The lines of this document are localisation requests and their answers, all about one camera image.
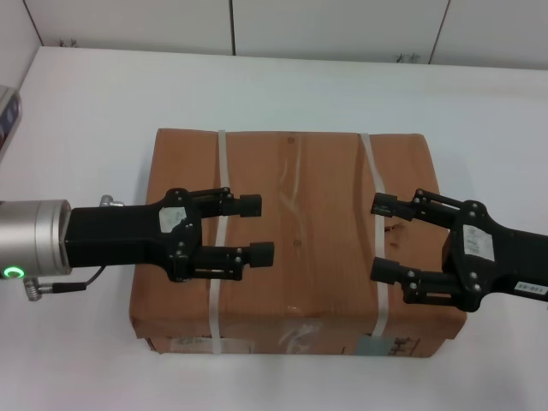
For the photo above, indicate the grey control panel with buttons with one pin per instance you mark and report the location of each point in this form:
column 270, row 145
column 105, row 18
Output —
column 9, row 115

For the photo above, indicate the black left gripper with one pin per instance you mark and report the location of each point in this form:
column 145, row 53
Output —
column 115, row 235

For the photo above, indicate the brown cardboard box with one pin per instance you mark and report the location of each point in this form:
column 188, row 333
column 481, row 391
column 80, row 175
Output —
column 321, row 214

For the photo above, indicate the silver wrist connector fitting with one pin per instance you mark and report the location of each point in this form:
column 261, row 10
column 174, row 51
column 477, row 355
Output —
column 112, row 201

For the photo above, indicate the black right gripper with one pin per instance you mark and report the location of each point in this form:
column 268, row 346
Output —
column 501, row 261

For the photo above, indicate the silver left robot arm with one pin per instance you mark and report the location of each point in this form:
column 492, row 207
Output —
column 30, row 235

